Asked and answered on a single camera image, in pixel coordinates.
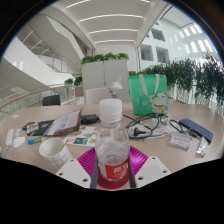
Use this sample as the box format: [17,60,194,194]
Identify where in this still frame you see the white name card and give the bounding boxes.
[169,132,193,150]

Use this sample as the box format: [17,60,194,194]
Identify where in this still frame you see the tangled black cables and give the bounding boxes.
[123,112,188,140]

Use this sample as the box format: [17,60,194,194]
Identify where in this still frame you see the clear white-lid tumbler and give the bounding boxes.
[107,77,124,101]

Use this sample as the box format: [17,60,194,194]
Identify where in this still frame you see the green tote bag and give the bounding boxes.
[127,73,170,116]

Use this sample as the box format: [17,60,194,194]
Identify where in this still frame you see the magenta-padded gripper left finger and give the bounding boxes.
[55,146,100,189]

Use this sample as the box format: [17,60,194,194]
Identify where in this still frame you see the colourful sticker sheet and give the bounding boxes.
[63,125,101,148]

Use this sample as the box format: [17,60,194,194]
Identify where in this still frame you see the small blue-green pack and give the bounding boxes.
[27,135,43,145]

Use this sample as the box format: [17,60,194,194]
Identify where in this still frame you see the white chair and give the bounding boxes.
[84,86,113,105]

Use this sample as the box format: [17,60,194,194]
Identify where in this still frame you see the red and black device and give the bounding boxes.
[22,121,36,131]

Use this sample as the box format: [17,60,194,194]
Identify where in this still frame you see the white grid-pattern mug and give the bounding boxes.
[38,137,73,174]

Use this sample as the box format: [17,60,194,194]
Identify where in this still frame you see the white cabinet with plants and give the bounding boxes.
[80,52,130,104]

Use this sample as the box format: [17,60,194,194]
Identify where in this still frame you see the white power strip cable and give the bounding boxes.
[1,144,9,158]

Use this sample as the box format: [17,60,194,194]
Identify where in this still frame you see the white wrapped packet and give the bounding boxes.
[195,135,210,158]

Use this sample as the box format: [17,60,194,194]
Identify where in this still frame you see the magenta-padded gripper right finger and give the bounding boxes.
[127,145,172,189]

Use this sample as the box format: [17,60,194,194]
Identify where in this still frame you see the small white card box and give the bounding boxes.
[26,122,40,134]

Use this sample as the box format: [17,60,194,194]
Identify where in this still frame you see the glass railing wooden handrail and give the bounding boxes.
[0,83,68,116]

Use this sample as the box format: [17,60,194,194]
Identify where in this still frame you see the black notebook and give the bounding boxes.
[26,119,56,137]

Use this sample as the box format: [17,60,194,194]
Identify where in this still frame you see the black chair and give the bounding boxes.
[41,94,62,107]

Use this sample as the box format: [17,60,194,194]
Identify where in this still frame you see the clear red-label water bottle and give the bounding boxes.
[94,98,131,183]

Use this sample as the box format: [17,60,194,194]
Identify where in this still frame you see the row of green hedge plants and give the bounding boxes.
[129,54,224,108]

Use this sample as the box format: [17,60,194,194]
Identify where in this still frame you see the dark blue keyboard case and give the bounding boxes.
[178,117,214,144]

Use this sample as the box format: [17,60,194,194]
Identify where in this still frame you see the small white oval device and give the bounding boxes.
[13,128,24,138]

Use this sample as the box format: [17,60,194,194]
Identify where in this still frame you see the ceiling light strips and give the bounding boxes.
[65,0,151,44]

